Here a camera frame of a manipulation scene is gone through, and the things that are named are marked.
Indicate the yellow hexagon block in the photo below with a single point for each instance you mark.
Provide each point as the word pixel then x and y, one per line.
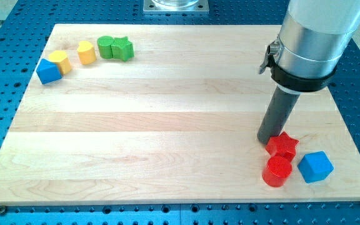
pixel 61 60

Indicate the red cylinder block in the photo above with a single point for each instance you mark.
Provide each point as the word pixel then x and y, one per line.
pixel 277 171

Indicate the green cylinder block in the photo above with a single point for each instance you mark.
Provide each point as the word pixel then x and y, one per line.
pixel 104 45

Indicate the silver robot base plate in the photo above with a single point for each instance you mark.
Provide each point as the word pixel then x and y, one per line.
pixel 175 6

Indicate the yellow heart block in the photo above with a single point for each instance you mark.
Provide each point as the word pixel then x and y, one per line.
pixel 86 52

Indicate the green star block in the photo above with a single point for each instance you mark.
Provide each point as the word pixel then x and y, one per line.
pixel 122 48

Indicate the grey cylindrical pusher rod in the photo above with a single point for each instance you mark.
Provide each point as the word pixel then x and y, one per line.
pixel 277 113

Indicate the blue perforated table plate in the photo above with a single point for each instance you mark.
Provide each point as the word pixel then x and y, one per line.
pixel 25 27

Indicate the wooden board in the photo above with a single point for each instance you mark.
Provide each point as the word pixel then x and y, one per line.
pixel 176 123

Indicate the red star block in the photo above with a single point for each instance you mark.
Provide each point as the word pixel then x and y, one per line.
pixel 282 145

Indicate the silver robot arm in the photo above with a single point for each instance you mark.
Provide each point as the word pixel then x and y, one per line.
pixel 313 36

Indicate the blue triangle block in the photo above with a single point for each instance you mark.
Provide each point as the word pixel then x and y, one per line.
pixel 48 72

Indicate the blue cube block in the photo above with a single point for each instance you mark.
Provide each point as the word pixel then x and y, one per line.
pixel 315 166

